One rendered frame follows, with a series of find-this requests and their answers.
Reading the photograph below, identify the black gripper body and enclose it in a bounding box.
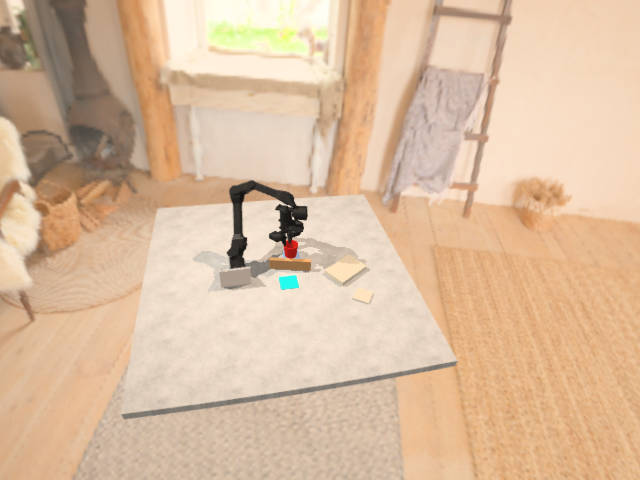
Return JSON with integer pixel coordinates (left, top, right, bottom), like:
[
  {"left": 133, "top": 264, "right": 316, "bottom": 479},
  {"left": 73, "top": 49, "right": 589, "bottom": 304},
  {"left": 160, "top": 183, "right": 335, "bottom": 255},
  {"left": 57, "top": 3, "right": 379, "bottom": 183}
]
[{"left": 269, "top": 219, "right": 304, "bottom": 242}]

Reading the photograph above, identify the orange wooden bar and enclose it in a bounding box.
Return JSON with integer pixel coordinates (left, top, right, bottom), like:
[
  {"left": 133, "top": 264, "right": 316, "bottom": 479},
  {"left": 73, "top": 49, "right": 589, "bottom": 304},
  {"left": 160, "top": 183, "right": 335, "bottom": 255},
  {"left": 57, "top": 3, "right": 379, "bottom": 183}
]
[{"left": 269, "top": 257, "right": 311, "bottom": 271}]

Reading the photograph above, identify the red cup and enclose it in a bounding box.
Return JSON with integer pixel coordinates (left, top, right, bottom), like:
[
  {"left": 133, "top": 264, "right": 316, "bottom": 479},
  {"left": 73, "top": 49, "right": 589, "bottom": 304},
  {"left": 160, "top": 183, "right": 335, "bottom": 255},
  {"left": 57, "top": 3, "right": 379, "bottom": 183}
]
[{"left": 284, "top": 240, "right": 298, "bottom": 258}]

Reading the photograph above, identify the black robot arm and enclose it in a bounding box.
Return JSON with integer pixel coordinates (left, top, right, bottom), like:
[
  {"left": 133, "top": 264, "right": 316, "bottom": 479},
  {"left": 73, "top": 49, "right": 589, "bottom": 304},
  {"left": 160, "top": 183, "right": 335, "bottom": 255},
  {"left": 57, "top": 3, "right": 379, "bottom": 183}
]
[{"left": 227, "top": 180, "right": 308, "bottom": 269}]

